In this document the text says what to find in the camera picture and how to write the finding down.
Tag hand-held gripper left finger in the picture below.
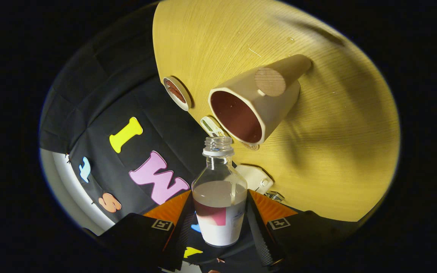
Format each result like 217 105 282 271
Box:
99 190 195 271

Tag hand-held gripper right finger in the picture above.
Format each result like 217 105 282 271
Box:
246 190 350 270

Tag clear glass juice bottle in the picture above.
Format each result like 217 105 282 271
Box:
191 136 248 247

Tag beige cup with wooden handle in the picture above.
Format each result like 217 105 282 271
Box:
208 54 313 146

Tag white toaster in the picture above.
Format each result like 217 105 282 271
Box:
236 164 275 195

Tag wooden table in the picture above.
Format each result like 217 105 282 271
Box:
152 0 401 222

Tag white round plate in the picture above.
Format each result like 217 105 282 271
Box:
162 76 192 111

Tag black backdrop cloth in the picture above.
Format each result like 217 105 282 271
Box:
39 4 264 268

